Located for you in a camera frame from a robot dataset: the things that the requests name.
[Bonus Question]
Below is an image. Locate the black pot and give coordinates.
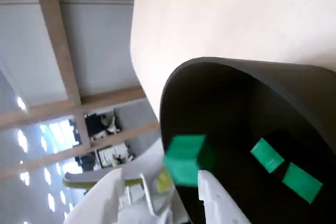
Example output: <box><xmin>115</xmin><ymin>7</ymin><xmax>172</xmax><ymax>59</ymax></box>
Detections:
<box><xmin>159</xmin><ymin>56</ymin><xmax>336</xmax><ymax>224</ymax></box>

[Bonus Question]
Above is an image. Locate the yellow-green chair part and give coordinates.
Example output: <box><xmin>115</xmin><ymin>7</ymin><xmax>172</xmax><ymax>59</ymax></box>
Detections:
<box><xmin>62</xmin><ymin>170</ymin><xmax>173</xmax><ymax>196</ymax></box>

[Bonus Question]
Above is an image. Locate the dark background office clutter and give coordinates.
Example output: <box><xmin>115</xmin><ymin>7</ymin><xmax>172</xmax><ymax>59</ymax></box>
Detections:
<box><xmin>75</xmin><ymin>112</ymin><xmax>134</xmax><ymax>169</ymax></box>

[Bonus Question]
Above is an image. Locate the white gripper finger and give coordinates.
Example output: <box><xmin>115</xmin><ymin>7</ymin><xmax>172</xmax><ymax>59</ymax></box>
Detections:
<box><xmin>64</xmin><ymin>168</ymin><xmax>124</xmax><ymax>224</ymax></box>
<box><xmin>198</xmin><ymin>170</ymin><xmax>252</xmax><ymax>224</ymax></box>

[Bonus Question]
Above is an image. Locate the green cube block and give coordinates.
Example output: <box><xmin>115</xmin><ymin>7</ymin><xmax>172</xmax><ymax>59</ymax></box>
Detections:
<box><xmin>162</xmin><ymin>134</ymin><xmax>218</xmax><ymax>188</ymax></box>
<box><xmin>250</xmin><ymin>137</ymin><xmax>286</xmax><ymax>174</ymax></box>
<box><xmin>281</xmin><ymin>162</ymin><xmax>323</xmax><ymax>205</ymax></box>

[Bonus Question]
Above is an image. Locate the wooden partition frame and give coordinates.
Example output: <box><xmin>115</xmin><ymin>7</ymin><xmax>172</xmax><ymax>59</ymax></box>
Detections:
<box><xmin>0</xmin><ymin>0</ymin><xmax>161</xmax><ymax>180</ymax></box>

